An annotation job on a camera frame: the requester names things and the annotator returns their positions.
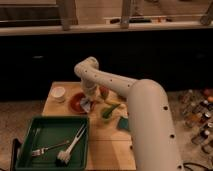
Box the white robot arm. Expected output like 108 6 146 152
74 57 185 171

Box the light blue towel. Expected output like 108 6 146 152
80 97 94 113

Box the teal sponge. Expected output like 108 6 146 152
117 117 129 131

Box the spice jar group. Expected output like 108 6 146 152
180 90 213 145

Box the metal fork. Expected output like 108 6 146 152
31 140 70 157

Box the green plastic tray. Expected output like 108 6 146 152
15 116 89 171

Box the green bowl with vegetable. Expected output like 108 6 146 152
100 104 119 123

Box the orange carrot toy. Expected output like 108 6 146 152
99 86 109 99

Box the red bowl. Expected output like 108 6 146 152
68 92 86 114

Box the yellow banana toy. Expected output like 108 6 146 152
105 100 126 108

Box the white dish brush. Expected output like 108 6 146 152
56 125 86 166

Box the black chair frame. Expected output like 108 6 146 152
10 138 22 171

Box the small white cup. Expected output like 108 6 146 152
51 87 66 102

